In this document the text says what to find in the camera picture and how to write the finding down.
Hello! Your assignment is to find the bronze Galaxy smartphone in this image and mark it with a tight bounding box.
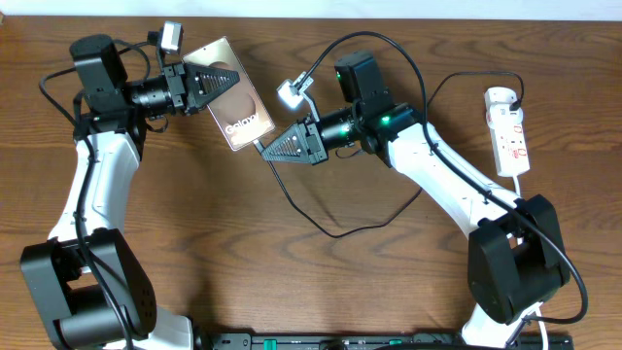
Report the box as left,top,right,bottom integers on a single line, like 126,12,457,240
183,37,275,152

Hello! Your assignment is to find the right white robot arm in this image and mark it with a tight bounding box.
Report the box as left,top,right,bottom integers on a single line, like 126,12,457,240
260,51,573,348

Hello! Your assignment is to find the white power strip cord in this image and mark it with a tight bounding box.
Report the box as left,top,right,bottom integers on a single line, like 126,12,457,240
512,175,549,350

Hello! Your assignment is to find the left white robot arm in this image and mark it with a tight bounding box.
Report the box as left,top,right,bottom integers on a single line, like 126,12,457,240
20,31,240,349

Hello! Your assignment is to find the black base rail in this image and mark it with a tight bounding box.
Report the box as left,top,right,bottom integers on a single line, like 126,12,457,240
208,332,574,350

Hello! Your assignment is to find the white power strip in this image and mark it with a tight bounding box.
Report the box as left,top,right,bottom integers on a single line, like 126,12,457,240
484,87,530,177

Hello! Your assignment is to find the black USB charging cable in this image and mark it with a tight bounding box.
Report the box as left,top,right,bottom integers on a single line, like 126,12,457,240
252,70,526,239

